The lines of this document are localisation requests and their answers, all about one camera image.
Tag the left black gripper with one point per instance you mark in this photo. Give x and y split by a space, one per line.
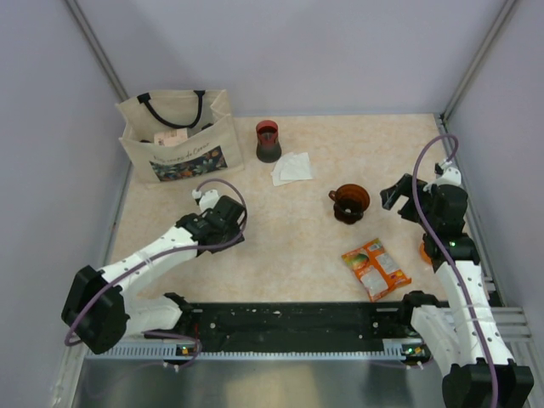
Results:
235 232

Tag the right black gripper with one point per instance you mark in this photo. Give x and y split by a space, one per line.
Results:
391 195

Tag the white paper coffee filters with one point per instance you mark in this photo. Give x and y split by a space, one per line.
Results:
291 168

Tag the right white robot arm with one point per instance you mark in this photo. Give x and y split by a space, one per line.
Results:
477 368

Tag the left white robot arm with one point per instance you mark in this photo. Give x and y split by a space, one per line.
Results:
102 306

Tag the brown coffee dripper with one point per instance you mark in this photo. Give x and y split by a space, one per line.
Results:
350 201

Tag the red glass coffee server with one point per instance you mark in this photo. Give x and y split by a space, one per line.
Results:
268 146

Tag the orange snack packet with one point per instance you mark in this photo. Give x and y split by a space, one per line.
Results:
376 270

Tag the beige canvas tote bag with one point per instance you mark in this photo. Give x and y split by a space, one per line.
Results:
212 145

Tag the box inside tote bag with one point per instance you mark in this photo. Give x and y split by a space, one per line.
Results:
171 138

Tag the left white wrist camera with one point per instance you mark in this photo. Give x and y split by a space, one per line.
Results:
205 200

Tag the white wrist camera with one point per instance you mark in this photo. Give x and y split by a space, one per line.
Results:
447 173
205 200

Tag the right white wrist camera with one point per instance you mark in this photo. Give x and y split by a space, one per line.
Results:
447 173

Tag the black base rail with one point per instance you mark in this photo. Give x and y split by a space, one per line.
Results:
293 327

